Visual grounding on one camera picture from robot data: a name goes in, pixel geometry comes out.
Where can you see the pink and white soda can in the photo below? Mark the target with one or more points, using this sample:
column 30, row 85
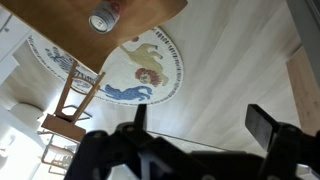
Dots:
column 104, row 17

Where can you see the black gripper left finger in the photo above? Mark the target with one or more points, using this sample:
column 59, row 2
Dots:
column 147, row 158

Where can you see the round animal print rug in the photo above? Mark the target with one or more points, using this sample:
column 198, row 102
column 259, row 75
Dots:
column 148, row 70

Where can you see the wooden table top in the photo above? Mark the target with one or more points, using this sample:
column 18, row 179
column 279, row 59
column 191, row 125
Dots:
column 66, row 24

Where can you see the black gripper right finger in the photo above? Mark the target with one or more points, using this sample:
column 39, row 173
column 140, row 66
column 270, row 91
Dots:
column 286, row 145

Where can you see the wooden chair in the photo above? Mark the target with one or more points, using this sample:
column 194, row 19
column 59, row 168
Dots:
column 71, row 105

